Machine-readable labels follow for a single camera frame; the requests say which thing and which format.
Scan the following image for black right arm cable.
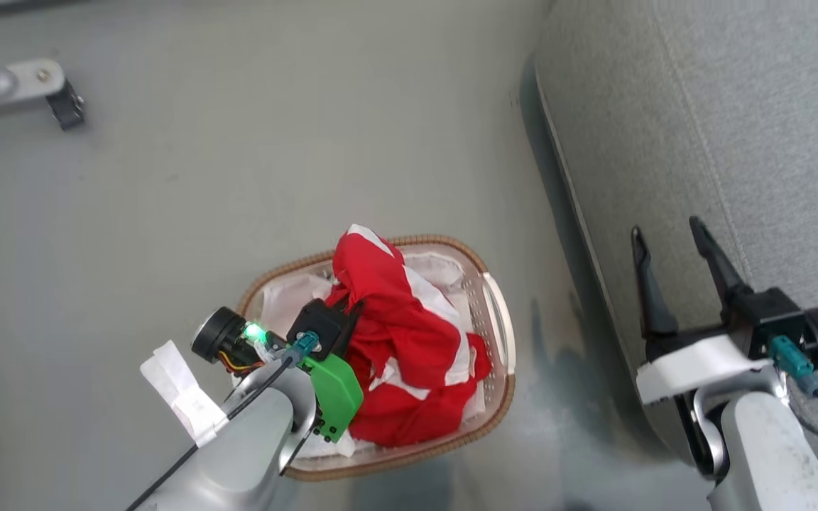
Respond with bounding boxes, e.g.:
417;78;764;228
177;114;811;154
768;335;818;478

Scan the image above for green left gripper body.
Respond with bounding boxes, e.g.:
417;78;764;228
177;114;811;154
301;352;365;442

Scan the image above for beige plastic laundry basket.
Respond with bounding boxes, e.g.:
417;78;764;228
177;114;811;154
235;234;516;482

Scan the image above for black caster wheel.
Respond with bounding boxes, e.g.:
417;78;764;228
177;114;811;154
45;79;87;131

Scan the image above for white tape tag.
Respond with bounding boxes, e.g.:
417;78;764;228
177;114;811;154
140;340;229;448

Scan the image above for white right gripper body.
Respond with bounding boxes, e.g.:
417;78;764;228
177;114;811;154
636;323;773;462

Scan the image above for grey fabric sofa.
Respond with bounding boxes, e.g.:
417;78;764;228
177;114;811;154
533;0;818;490

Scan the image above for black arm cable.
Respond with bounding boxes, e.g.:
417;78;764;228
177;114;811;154
768;335;818;478
125;331;321;511

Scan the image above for red and white garment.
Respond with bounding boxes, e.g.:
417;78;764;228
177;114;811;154
324;224;493;448

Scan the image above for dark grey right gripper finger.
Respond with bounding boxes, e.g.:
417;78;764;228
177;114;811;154
631;226;680;339
688;216;755;327

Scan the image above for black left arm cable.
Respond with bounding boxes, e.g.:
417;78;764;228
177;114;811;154
125;331;321;511

